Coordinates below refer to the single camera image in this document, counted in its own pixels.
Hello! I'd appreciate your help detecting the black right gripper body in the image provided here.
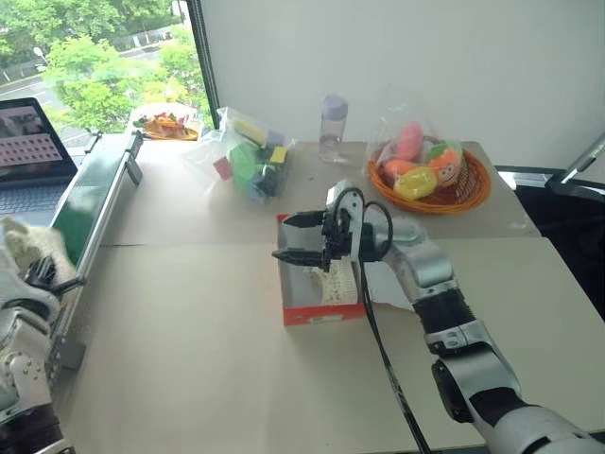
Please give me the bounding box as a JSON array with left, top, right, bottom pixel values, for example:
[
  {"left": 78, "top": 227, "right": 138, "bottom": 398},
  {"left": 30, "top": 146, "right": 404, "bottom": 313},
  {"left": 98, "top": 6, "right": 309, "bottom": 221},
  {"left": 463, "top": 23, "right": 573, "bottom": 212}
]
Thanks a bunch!
[{"left": 320, "top": 207, "right": 354, "bottom": 273}]

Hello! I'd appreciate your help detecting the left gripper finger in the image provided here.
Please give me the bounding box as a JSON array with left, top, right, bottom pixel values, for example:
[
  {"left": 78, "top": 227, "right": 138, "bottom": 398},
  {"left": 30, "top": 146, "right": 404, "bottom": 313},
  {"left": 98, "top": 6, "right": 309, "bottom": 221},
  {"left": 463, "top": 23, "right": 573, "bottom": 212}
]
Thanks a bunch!
[
  {"left": 22, "top": 255, "right": 59, "bottom": 288},
  {"left": 50, "top": 276, "right": 87, "bottom": 296}
]

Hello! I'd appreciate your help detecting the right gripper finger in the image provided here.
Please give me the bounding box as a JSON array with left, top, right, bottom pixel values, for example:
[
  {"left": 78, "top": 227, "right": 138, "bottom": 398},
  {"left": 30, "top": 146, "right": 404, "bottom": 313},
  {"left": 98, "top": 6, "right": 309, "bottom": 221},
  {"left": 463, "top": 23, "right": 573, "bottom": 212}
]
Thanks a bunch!
[
  {"left": 283, "top": 210, "right": 327, "bottom": 230},
  {"left": 271, "top": 247, "right": 327, "bottom": 271}
]

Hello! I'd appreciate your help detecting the white fuzzy shoe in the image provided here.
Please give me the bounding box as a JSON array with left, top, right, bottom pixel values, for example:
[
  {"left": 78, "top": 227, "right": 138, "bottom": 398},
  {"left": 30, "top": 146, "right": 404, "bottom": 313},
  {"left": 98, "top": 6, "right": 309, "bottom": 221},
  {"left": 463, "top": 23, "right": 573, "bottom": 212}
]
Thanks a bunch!
[{"left": 0, "top": 216, "right": 78, "bottom": 306}]

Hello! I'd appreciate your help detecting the red shoebox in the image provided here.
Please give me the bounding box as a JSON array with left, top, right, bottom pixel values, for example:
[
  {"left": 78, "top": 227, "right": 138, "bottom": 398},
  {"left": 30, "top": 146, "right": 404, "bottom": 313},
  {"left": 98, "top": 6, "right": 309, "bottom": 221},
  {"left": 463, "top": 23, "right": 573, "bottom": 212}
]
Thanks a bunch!
[{"left": 275, "top": 212, "right": 368, "bottom": 327}]

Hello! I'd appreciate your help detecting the white patterned shoe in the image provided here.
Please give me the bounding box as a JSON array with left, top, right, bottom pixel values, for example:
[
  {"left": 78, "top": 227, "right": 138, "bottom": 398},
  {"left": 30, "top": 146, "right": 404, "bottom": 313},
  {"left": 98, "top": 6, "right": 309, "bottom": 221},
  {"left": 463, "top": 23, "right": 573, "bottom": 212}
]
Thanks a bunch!
[{"left": 304, "top": 259, "right": 361, "bottom": 306}]

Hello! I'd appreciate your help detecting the blue block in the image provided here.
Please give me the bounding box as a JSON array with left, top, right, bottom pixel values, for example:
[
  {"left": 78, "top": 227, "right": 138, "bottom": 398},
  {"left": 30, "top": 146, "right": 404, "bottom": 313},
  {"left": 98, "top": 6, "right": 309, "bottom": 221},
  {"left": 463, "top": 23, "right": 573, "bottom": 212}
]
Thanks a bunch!
[{"left": 246, "top": 170, "right": 270, "bottom": 200}]

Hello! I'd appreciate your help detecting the green block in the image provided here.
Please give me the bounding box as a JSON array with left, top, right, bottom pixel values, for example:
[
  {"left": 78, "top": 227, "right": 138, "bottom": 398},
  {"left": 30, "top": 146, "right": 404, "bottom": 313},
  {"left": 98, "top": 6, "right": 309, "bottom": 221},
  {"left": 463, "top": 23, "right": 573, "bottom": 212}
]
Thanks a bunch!
[{"left": 227, "top": 144, "right": 262, "bottom": 190}]

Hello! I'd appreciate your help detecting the clear bottle purple lid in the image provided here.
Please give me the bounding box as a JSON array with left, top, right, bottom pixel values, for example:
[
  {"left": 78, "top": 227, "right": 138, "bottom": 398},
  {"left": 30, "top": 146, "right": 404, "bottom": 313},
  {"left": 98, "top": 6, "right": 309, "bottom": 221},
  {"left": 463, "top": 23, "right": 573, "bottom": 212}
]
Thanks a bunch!
[{"left": 318, "top": 94, "right": 351, "bottom": 165}]

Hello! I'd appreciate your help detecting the green conveyor belt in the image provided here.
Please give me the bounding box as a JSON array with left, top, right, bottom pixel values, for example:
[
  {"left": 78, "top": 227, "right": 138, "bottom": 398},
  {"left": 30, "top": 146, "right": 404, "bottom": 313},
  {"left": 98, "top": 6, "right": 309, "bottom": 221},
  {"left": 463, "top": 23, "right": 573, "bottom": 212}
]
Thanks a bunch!
[{"left": 45, "top": 130, "right": 146, "bottom": 379}]

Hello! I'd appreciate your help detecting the orange plush carrot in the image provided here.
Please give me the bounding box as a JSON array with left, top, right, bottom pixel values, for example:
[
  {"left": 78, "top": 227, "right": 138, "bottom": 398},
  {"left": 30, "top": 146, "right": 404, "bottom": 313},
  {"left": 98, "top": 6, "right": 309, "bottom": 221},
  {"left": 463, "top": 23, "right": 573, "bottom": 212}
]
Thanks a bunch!
[{"left": 383, "top": 159, "right": 420, "bottom": 180}]

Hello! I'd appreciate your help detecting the yellow plush toy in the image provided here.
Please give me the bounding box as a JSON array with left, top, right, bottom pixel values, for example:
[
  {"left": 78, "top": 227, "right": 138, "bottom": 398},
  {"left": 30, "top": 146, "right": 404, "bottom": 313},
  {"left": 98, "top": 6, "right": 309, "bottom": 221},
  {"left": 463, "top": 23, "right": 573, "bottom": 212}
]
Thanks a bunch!
[{"left": 393, "top": 166, "right": 439, "bottom": 200}]

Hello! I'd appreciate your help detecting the yellow foam block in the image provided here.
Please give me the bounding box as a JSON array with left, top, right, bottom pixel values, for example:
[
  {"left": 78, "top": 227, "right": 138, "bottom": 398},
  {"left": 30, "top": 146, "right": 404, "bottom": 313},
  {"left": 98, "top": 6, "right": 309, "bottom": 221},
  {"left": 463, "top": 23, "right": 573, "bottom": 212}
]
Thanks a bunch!
[{"left": 232, "top": 117, "right": 268, "bottom": 146}]

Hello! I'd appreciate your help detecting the clear bag around plush toys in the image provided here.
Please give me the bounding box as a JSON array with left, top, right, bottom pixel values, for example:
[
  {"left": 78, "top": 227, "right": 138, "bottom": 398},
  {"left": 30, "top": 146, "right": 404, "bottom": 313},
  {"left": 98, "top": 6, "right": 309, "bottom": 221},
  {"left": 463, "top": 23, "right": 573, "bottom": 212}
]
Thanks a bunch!
[{"left": 374, "top": 99, "right": 468, "bottom": 201}]

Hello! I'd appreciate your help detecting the clear bag of blocks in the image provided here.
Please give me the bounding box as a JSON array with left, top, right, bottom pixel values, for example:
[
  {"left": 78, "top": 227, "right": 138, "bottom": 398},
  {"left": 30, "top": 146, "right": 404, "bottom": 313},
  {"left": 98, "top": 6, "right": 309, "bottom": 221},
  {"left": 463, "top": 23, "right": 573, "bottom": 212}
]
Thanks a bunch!
[{"left": 181, "top": 107, "right": 297, "bottom": 207}]

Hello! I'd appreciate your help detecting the pink plush toy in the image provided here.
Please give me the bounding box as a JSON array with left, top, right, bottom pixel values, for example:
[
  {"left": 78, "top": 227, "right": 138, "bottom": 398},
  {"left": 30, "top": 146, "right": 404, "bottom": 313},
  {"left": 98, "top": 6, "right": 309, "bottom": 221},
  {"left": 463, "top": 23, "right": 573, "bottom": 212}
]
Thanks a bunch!
[{"left": 392, "top": 121, "right": 425, "bottom": 161}]

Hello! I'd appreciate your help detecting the grey laptop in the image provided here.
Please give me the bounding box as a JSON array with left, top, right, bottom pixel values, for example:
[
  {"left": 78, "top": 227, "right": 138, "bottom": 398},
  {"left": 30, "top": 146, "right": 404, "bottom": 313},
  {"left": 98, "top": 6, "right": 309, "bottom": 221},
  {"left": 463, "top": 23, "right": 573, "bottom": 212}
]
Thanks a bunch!
[{"left": 0, "top": 97, "right": 79, "bottom": 229}]

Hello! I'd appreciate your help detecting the orange plush with face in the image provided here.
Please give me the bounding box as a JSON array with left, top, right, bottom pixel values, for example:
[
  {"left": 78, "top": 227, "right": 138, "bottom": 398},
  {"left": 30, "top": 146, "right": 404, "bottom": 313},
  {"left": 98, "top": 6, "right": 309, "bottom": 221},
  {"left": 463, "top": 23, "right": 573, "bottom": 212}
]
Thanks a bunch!
[{"left": 424, "top": 141, "right": 464, "bottom": 191}]

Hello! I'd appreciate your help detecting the orange woven basket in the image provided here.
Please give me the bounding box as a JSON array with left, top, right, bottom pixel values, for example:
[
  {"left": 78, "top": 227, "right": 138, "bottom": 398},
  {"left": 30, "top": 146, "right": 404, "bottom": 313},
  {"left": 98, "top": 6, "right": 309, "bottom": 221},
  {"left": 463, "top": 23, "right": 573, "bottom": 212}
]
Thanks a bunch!
[{"left": 367, "top": 135, "right": 494, "bottom": 217}]

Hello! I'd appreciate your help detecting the toy food plate in bag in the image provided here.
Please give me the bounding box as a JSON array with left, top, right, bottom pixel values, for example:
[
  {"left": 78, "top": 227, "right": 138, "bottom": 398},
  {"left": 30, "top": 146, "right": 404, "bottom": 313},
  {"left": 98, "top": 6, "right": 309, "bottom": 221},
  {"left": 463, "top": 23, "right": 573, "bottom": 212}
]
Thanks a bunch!
[{"left": 130, "top": 104, "right": 202, "bottom": 143}]

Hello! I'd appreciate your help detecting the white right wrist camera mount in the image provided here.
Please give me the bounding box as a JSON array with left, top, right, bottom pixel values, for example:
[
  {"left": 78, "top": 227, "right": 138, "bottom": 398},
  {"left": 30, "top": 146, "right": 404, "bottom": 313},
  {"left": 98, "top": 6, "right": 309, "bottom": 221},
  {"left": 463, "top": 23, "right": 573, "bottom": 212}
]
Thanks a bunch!
[{"left": 325, "top": 179, "right": 367, "bottom": 262}]

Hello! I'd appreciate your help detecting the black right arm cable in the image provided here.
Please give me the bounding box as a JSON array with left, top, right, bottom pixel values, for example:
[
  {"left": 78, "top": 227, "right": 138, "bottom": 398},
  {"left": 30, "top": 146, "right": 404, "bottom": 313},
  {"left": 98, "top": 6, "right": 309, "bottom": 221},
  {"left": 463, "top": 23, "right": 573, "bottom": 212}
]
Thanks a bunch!
[{"left": 337, "top": 187, "right": 432, "bottom": 454}]

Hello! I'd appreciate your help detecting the grey metal handle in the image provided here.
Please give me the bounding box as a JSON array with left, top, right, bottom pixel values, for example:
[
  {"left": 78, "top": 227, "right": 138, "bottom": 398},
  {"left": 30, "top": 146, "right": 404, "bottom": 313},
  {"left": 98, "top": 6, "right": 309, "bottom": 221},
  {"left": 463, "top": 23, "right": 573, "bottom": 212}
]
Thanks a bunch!
[{"left": 546, "top": 131, "right": 605, "bottom": 191}]

